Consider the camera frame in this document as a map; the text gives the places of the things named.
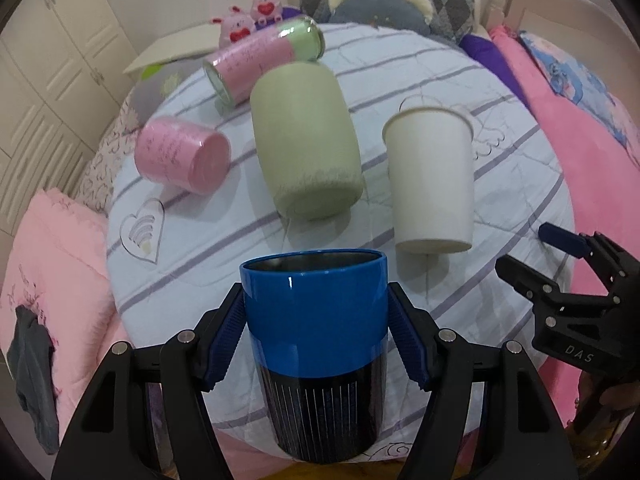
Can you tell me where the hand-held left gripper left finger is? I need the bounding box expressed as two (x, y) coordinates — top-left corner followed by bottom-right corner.
(50, 282), (247, 480)

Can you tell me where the grey cloth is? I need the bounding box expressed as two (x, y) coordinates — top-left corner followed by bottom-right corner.
(13, 305), (61, 455)

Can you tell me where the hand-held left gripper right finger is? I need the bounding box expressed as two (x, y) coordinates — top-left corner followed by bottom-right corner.
(386, 282), (576, 480)

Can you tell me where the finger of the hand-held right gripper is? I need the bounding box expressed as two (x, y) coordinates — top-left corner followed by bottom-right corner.
(494, 255), (623, 333)
(537, 222), (640, 313)

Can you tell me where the purple cloth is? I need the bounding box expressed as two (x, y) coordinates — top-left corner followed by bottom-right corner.
(459, 32), (532, 108)

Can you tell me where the blue and black cup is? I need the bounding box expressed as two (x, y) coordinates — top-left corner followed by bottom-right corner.
(239, 249), (390, 464)

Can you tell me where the white paper cup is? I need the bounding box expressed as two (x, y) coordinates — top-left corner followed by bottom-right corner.
(382, 105), (475, 254)

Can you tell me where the blue cartoon pillow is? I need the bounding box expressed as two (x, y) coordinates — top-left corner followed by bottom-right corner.
(519, 30), (640, 173)

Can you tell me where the pink plush pig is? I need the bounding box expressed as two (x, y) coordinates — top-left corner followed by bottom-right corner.
(244, 0), (284, 29)
(220, 6), (255, 49)

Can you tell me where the cream flat board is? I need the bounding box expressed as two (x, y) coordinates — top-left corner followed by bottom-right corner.
(122, 22), (232, 75)

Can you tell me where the short pink cup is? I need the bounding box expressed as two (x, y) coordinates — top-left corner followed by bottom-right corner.
(134, 116), (232, 196)

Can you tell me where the pink embroidered blanket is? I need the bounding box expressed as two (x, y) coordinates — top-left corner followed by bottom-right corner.
(0, 187), (126, 466)

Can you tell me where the white striped quilt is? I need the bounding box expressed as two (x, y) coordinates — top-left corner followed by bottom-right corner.
(104, 22), (576, 448)

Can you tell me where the cream wardrobe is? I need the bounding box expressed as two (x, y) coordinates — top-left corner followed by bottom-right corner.
(0, 0), (152, 206)

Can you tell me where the pink and green glass cup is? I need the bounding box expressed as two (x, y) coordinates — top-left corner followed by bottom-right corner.
(202, 16), (326, 107)

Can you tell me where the grey bear cushion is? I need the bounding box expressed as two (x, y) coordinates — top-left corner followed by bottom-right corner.
(320, 0), (453, 41)

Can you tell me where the pink fleece blanket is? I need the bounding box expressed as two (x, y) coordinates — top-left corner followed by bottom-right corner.
(487, 26), (640, 428)

